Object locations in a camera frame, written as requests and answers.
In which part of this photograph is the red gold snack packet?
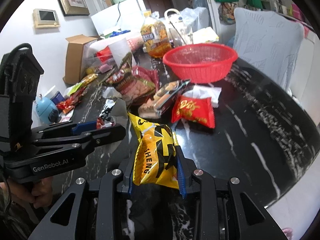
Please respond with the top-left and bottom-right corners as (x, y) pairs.
(171, 95), (215, 129)

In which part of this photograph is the brown door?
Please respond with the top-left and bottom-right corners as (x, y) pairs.
(143, 0), (174, 18)

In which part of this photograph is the cardboard box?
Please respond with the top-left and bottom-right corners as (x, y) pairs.
(63, 35), (98, 85)

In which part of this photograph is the dark red foil bag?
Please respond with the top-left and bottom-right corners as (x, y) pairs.
(132, 66), (160, 106)

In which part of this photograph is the iced tea bottle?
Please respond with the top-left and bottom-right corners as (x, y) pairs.
(140, 10), (172, 59)

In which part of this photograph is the light blue chair cover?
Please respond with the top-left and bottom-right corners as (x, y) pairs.
(233, 8), (304, 90)

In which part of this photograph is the white paper roll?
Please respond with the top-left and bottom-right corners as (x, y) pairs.
(108, 38), (137, 67)

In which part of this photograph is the red snack wrappers pile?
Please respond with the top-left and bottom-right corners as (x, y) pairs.
(57, 87), (86, 114)

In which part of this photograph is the yellow patterned paper pack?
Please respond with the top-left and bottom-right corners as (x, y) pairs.
(193, 27), (219, 44)

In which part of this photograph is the blue tissue pack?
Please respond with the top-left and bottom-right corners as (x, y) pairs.
(109, 30), (130, 37)

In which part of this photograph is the clear plastic container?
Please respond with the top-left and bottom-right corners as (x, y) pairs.
(82, 40), (117, 75)

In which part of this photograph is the yellow black snack bag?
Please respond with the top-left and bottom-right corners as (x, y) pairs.
(128, 113), (179, 190)

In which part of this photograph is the brown peanut snack bag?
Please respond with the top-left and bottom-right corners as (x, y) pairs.
(104, 52), (156, 104)

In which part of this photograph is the left human hand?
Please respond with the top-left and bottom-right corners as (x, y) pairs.
(8, 177), (53, 209)

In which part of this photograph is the green yellow packet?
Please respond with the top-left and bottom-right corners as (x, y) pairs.
(63, 82), (82, 97)

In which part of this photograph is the white electric kettle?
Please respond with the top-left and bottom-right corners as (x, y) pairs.
(164, 8), (193, 48)

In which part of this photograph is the blue round toy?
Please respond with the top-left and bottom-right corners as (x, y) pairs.
(36, 94), (60, 125)

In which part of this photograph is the white jar blue label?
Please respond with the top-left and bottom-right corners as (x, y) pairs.
(45, 86), (65, 105)

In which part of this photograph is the red plastic basket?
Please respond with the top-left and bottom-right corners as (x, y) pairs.
(163, 43), (238, 83)

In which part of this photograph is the white refrigerator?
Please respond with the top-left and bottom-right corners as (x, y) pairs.
(91, 0), (146, 36)

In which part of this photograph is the red plastic bag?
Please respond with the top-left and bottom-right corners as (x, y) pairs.
(96, 46), (113, 63)

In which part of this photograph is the gold foil snack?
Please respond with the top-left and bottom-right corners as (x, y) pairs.
(81, 73), (98, 86)

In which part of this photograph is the colourful hanging bag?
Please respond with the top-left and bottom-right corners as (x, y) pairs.
(218, 2), (237, 25)

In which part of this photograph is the dark biscuit snack bag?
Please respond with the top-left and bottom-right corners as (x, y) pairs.
(138, 80), (190, 119)

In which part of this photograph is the wall intercom panel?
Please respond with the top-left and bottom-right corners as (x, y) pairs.
(33, 9), (60, 29)

